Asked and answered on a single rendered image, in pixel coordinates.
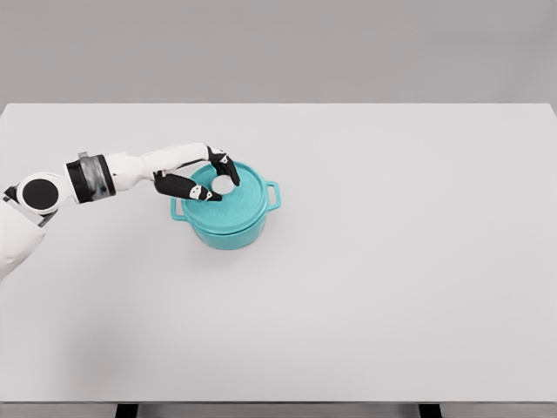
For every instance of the white black-striped robot left hand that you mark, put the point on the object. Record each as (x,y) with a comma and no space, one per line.
(183,161)

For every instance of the teal pot lid white knob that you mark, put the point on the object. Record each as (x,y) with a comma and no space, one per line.
(243,196)

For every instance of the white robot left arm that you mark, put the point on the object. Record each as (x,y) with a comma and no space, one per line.
(91,176)

